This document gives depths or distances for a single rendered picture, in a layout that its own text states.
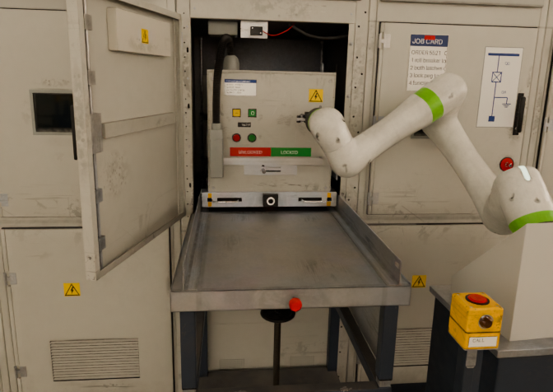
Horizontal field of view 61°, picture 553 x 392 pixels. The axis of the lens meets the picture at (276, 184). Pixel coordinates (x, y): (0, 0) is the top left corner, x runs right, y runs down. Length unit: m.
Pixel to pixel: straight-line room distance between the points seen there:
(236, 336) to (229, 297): 0.85
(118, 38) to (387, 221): 1.22
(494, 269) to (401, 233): 0.71
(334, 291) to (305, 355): 0.92
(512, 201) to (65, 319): 1.66
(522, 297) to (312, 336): 1.04
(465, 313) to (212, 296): 0.59
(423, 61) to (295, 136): 0.56
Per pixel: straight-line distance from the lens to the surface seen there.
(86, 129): 1.23
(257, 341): 2.07
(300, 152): 1.85
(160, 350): 2.08
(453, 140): 1.72
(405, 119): 1.54
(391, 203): 1.92
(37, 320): 2.12
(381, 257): 1.40
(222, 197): 1.85
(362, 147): 1.46
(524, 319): 1.33
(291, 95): 1.82
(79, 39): 1.22
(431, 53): 1.90
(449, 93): 1.62
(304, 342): 2.10
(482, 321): 1.11
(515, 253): 1.26
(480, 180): 1.66
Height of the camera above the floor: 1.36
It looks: 13 degrees down
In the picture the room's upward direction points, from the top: 1 degrees clockwise
